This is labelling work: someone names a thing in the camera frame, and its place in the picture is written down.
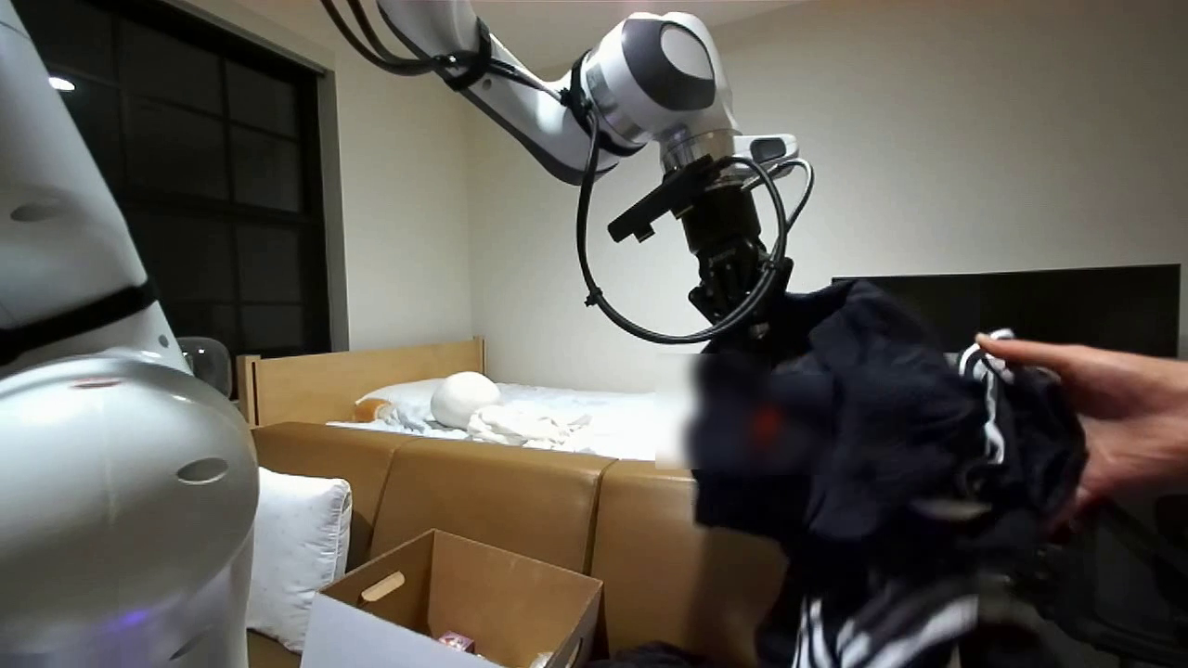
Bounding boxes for black wall monitor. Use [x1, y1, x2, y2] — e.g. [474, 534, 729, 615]
[828, 258, 1184, 365]

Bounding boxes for white rumpled bedding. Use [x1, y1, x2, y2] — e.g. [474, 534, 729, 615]
[352, 369, 699, 466]

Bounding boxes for dark window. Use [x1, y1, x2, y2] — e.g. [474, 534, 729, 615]
[12, 0, 340, 365]

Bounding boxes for light wooden bed frame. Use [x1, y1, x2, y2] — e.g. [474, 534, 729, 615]
[234, 341, 488, 432]

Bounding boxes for person's hand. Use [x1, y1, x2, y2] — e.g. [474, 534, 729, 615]
[975, 331, 1188, 512]

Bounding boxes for brown cardboard box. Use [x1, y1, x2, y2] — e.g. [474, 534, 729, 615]
[298, 527, 607, 668]

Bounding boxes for brown leather sofa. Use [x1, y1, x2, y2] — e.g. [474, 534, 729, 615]
[243, 421, 795, 668]

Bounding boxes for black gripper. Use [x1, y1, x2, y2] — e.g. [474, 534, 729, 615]
[673, 183, 797, 331]

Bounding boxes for black trousers with white stripes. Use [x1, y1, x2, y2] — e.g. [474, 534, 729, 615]
[683, 280, 1095, 668]

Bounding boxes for white pillow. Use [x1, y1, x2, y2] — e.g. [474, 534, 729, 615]
[240, 463, 357, 652]

